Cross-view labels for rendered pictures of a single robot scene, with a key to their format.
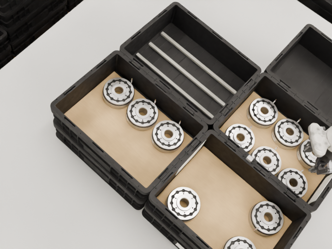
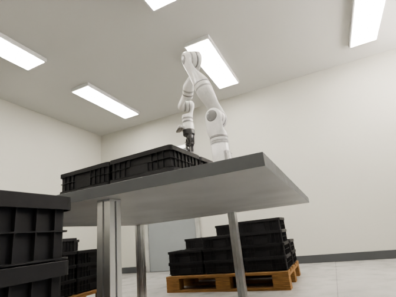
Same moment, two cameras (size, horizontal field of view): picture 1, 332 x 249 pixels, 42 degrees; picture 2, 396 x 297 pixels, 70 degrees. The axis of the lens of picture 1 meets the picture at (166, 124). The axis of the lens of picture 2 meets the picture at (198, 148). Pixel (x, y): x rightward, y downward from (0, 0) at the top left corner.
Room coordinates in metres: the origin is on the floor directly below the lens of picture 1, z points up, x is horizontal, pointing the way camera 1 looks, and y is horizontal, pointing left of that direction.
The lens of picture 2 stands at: (-1.04, -0.64, 0.50)
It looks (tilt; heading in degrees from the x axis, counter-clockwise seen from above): 17 degrees up; 5
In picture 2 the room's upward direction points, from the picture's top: 6 degrees counter-clockwise
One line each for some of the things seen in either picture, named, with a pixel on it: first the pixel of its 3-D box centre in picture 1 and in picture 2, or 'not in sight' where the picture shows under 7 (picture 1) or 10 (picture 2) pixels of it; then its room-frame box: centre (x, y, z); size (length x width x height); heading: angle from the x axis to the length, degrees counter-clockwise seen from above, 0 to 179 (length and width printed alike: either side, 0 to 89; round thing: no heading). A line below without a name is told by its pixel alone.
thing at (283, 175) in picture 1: (292, 183); not in sight; (0.58, -0.45, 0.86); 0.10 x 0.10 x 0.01
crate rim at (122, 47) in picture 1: (191, 61); not in sight; (0.84, 0.00, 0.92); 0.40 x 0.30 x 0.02; 68
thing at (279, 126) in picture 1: (289, 132); not in sight; (0.76, -0.40, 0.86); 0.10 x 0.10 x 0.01
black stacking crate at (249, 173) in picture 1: (226, 210); (156, 169); (0.41, -0.26, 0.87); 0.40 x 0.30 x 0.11; 68
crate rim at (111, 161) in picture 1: (130, 118); (102, 174); (0.56, 0.11, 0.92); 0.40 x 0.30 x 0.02; 68
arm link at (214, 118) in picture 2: not in sight; (216, 125); (0.31, -0.62, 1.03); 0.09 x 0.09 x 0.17; 63
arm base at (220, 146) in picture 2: not in sight; (221, 155); (0.32, -0.62, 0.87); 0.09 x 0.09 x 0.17; 66
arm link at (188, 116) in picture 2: not in sight; (188, 112); (0.62, -0.44, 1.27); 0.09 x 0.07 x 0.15; 111
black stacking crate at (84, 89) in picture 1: (129, 124); (102, 182); (0.56, 0.11, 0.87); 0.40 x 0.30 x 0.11; 68
